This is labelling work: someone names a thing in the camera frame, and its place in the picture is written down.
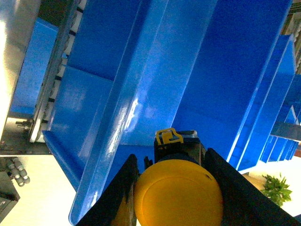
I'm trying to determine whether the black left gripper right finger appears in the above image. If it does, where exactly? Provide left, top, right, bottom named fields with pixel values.
left=204, top=148, right=299, bottom=226

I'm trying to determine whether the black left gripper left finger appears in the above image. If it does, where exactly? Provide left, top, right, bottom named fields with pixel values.
left=77, top=154, right=139, bottom=226

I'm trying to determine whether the yellow mushroom push button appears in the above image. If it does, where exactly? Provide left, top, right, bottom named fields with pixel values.
left=117, top=127, right=224, bottom=226

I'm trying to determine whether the black box with connectors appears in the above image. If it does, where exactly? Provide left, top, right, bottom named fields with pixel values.
left=0, top=156, right=30, bottom=222

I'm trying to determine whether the green potted plant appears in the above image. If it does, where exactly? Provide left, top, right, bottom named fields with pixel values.
left=261, top=174, right=292, bottom=207

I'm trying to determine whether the blue target bin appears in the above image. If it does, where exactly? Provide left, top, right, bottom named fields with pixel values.
left=43, top=0, right=295, bottom=226

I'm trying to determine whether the metal roller rack frame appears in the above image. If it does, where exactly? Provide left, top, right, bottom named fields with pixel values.
left=0, top=0, right=86, bottom=157

